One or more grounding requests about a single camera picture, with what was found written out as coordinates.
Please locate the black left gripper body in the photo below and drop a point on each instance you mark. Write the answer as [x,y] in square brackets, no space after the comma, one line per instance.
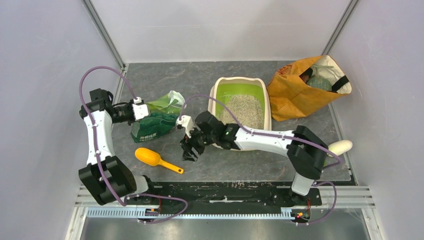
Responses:
[122,114]

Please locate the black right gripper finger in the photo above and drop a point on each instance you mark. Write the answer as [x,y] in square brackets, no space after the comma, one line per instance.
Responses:
[192,155]
[185,148]

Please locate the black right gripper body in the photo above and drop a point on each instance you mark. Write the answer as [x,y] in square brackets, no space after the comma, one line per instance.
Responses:
[198,140]

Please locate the yellow plastic scoop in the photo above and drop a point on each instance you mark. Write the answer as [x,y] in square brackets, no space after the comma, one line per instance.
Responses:
[154,159]

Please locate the green cat litter bag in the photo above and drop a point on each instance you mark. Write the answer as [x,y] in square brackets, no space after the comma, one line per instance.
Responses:
[164,112]

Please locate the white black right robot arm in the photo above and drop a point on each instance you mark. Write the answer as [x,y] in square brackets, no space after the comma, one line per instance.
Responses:
[305,150]

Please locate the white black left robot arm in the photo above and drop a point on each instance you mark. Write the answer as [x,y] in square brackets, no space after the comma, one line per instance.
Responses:
[105,176]

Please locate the beige green litter box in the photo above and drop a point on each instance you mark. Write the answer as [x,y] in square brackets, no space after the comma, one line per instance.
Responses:
[247,98]

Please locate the orange tote bag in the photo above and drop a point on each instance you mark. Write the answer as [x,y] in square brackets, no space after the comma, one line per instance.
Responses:
[289,95]

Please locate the green melon in bag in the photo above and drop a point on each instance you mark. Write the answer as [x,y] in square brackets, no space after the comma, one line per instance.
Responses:
[316,81]

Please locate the white radish with leaves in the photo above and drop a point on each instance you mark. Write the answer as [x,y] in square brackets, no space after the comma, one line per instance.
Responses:
[338,148]

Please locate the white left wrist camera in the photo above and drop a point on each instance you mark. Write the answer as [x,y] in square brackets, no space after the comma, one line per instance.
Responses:
[140,109]

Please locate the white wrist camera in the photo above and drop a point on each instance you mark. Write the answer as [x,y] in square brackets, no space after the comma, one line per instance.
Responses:
[140,109]
[186,122]

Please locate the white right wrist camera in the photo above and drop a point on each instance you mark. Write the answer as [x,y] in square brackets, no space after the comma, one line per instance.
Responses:
[186,122]

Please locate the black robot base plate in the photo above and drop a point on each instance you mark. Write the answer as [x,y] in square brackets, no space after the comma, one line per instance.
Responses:
[228,197]

